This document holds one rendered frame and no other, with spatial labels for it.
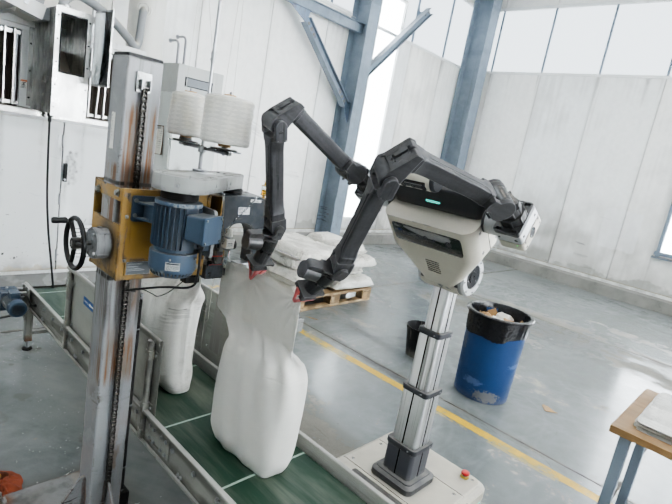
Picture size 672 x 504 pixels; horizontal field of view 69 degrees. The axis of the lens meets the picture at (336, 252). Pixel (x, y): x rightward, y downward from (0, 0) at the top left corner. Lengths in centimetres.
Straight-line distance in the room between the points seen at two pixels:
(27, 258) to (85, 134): 110
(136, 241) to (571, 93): 886
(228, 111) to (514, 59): 914
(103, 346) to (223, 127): 88
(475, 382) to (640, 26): 739
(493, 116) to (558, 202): 214
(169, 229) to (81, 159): 299
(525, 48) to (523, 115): 124
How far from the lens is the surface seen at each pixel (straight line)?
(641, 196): 933
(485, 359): 370
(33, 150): 446
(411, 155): 125
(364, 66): 779
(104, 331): 192
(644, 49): 979
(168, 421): 224
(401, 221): 181
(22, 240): 457
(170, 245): 163
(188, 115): 189
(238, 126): 166
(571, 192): 961
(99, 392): 202
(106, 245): 179
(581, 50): 1008
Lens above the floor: 158
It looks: 12 degrees down
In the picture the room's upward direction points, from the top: 10 degrees clockwise
